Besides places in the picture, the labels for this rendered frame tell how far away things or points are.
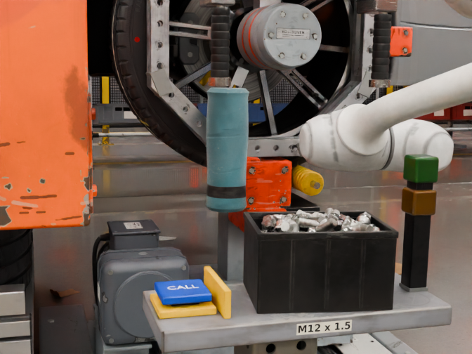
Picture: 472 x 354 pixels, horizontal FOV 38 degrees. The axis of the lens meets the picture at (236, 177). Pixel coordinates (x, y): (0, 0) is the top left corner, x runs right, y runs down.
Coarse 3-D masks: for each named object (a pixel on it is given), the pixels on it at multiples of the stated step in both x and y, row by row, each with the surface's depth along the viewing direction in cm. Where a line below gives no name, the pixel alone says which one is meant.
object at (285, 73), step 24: (240, 0) 164; (312, 0) 168; (336, 0) 172; (192, 24) 161; (336, 24) 176; (336, 48) 172; (192, 72) 163; (240, 72) 166; (264, 72) 168; (288, 72) 169; (312, 72) 190; (336, 72) 175; (264, 96) 169; (288, 120) 180
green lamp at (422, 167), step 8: (408, 160) 105; (416, 160) 103; (424, 160) 103; (432, 160) 103; (408, 168) 105; (416, 168) 103; (424, 168) 103; (432, 168) 104; (408, 176) 105; (416, 176) 103; (424, 176) 103; (432, 176) 104
